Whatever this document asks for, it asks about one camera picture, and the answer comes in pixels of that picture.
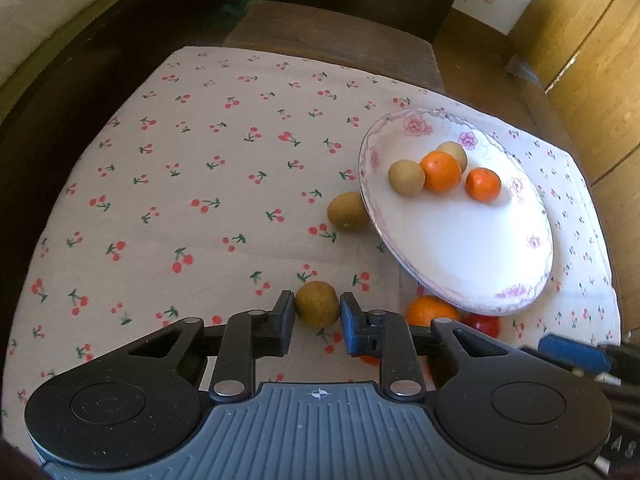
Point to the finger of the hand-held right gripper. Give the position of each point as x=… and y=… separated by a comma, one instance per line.
x=570, y=352

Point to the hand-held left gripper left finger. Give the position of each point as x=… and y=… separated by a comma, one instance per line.
x=286, y=322

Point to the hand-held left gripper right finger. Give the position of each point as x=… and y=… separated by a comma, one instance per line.
x=351, y=325

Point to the brown longan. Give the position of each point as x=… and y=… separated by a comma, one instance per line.
x=406, y=177
x=456, y=152
x=348, y=211
x=316, y=303

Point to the small orange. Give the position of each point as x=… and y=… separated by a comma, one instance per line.
x=431, y=309
x=483, y=185
x=440, y=172

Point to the white floral plate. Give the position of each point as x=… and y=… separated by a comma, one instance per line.
x=475, y=255

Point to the cherry print tablecloth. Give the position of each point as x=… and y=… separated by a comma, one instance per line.
x=200, y=260

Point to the brown wooden stool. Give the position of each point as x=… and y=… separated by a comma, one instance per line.
x=330, y=40

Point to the clear plastic scrap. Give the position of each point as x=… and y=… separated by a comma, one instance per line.
x=522, y=69

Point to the light wooden wardrobe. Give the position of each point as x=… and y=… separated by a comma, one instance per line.
x=585, y=35

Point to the beige mattress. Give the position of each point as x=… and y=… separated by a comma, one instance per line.
x=50, y=15

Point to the dark wooden bed frame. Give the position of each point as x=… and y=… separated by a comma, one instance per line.
x=125, y=45

